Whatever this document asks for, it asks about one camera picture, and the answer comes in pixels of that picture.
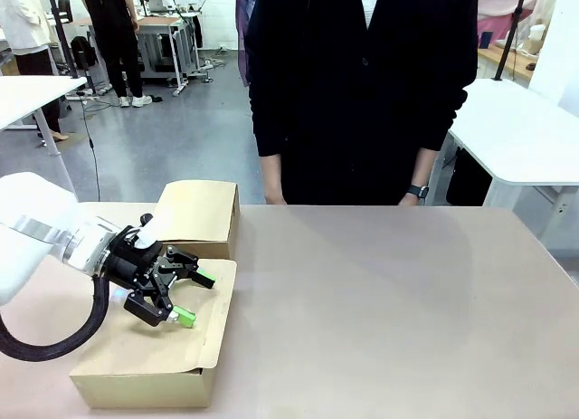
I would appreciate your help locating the wooden background table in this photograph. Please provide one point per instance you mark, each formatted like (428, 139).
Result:
(502, 59)

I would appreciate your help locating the background workbench wooden top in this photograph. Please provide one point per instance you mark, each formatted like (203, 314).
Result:
(167, 43)

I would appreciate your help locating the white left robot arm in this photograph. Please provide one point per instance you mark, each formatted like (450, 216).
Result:
(27, 238)

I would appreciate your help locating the person's left hand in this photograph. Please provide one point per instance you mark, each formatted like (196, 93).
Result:
(409, 201)

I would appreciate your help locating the dark blue cup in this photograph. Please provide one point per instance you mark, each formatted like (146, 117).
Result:
(485, 39)

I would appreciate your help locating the person's right hand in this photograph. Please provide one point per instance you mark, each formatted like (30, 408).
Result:
(274, 200)

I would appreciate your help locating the person's left forearm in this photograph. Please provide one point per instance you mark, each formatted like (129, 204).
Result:
(425, 165)

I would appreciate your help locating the black wrist watch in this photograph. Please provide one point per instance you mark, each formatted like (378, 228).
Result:
(420, 192)

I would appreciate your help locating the white jar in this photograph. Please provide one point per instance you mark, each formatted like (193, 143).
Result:
(536, 34)

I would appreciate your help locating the black backpack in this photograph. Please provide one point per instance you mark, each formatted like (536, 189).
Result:
(83, 52)

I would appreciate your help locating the black bag under desk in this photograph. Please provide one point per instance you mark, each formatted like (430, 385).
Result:
(468, 179)

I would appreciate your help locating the large cardboard box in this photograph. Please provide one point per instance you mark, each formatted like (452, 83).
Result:
(149, 355)

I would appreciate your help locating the white desk grey legs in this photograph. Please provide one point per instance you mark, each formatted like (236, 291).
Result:
(511, 134)

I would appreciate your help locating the person's right forearm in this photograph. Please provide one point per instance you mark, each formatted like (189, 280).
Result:
(270, 174)

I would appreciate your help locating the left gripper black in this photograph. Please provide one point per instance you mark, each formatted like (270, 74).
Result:
(131, 267)

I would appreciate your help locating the background person purple garment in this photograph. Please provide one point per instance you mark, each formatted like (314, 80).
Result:
(242, 34)

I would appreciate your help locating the background person white jacket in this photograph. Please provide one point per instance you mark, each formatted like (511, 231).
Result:
(22, 30)

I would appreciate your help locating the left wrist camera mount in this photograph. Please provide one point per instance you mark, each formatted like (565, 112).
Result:
(147, 238)

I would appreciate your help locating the background person in black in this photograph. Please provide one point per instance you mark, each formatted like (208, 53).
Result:
(113, 39)

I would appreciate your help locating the black tripod pole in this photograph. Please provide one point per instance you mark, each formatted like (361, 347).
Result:
(63, 30)
(511, 34)

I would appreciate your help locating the background person in pink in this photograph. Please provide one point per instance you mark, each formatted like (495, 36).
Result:
(497, 7)

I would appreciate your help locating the person's black cardigan torso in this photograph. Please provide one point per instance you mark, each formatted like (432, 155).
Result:
(362, 98)

